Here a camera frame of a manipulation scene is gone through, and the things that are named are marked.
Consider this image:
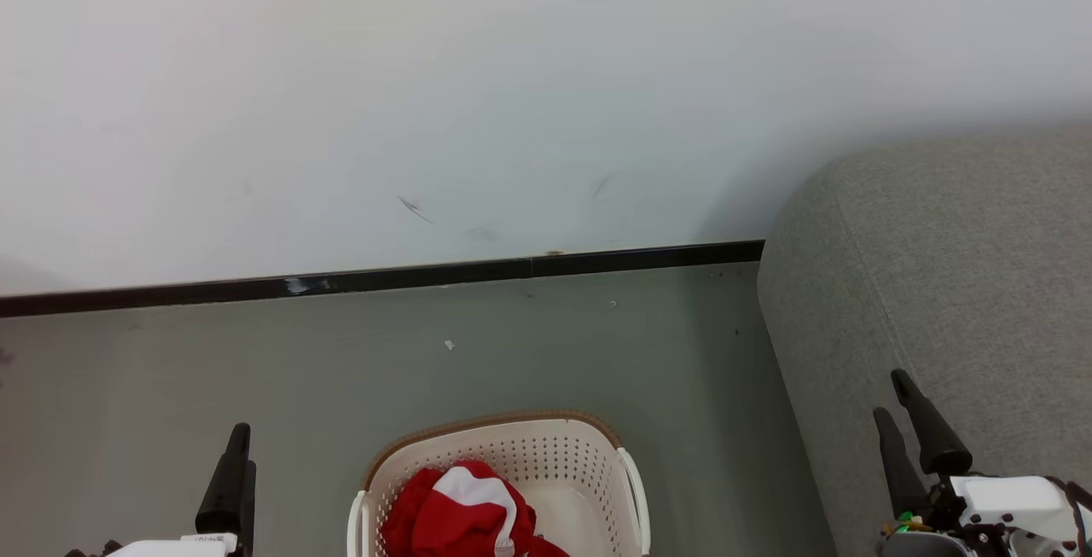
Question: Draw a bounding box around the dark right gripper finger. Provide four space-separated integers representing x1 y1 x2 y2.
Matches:
891 369 973 478
873 408 929 518

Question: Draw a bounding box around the black wall baseboard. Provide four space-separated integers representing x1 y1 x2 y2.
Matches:
0 240 765 319

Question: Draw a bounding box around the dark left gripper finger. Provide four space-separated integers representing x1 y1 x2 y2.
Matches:
240 459 258 557
195 423 253 535

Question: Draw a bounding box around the cream perforated laundry basket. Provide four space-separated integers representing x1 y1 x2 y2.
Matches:
346 409 652 557

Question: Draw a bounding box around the red white-striped garment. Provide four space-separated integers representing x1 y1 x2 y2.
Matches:
380 460 571 557

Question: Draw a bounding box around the grey fabric sofa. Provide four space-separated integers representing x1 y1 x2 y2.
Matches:
757 126 1092 557

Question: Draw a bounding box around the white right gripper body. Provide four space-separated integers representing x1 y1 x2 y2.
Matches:
879 473 1092 557

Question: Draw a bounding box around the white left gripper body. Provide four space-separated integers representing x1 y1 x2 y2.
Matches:
102 534 241 557

